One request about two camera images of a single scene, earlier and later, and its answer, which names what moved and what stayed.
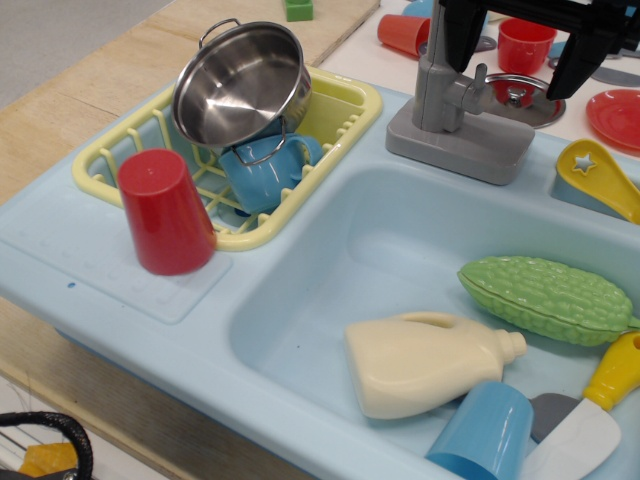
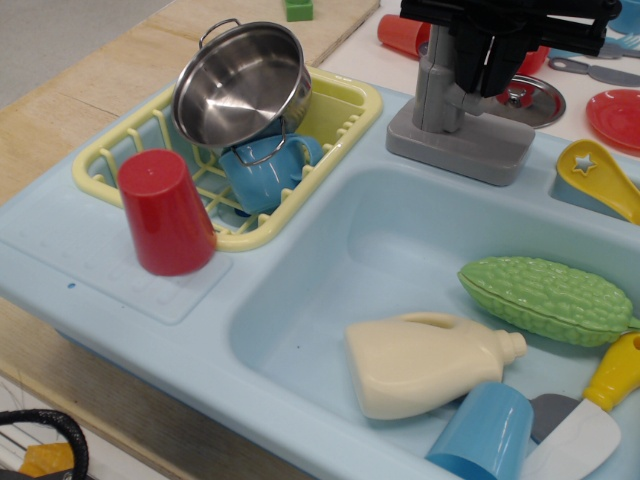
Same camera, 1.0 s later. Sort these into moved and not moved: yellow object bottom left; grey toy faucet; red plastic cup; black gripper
Moved: black gripper
Not moved: red plastic cup; yellow object bottom left; grey toy faucet
